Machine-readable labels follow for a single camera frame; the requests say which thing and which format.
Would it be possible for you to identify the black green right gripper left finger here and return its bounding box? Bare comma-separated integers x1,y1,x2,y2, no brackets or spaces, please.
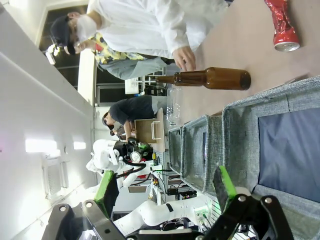
42,170,131,240

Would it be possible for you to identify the black background gripper body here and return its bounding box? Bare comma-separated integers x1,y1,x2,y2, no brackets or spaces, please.
113,137,154,164

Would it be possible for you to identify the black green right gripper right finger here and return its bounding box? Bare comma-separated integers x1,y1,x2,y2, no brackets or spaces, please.
204,165,295,240

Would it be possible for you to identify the white-sleeved forearm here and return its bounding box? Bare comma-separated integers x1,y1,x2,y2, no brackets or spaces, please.
156,14,191,53

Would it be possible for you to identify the small grey fabric basket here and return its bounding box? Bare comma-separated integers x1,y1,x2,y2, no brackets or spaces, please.
167,126,185,175

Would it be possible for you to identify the large grey fabric basket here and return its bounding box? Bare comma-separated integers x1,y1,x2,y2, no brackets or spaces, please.
221,75,320,240

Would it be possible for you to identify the medium grey fabric basket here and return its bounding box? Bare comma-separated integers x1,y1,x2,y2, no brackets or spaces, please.
180,114,226,194

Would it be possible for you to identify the crushed red soda can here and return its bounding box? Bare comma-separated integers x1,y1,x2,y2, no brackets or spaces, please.
264,0,301,53

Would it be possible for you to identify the person's bare hand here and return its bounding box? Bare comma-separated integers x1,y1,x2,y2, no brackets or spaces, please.
172,46,197,72

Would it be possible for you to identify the wooden box with white rack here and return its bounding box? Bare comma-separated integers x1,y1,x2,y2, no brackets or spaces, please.
134,107,166,152

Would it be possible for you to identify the person in black shirt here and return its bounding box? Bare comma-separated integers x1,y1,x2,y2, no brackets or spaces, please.
101,94,161,137

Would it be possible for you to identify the white ceiling air conditioner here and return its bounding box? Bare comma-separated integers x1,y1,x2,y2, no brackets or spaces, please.
41,154,70,200

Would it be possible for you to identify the clear plastic bottle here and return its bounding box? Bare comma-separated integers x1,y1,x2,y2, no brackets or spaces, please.
166,86,184,126

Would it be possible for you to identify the person in yellow patterned shirt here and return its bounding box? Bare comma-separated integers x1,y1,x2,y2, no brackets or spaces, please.
92,32,169,81

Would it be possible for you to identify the brown glass bottle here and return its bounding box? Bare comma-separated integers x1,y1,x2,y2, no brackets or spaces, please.
154,66,252,91

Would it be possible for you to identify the person in white coat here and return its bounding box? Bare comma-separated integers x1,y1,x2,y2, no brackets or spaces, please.
86,0,231,60

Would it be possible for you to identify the white face mask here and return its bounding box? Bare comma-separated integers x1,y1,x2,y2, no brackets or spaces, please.
75,13,98,43

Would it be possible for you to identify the dark baseball cap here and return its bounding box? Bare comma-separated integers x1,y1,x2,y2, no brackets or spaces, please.
49,16,77,56

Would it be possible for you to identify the aluminium frame equipment rack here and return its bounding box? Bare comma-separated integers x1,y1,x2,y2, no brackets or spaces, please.
149,149,199,201

